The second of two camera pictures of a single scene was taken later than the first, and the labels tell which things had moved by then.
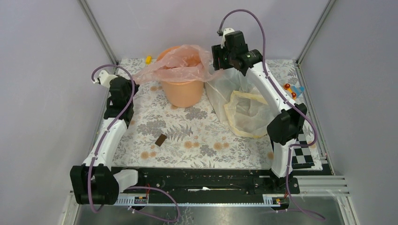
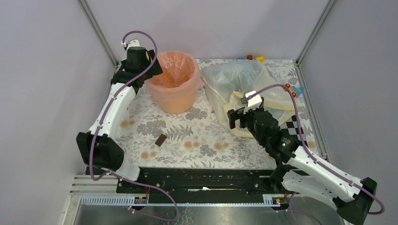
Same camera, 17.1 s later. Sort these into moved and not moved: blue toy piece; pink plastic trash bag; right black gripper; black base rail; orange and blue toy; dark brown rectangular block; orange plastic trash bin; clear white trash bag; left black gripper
Moved: right black gripper; clear white trash bag; left black gripper; pink plastic trash bag; orange plastic trash bin
Not moved: black base rail; orange and blue toy; blue toy piece; dark brown rectangular block
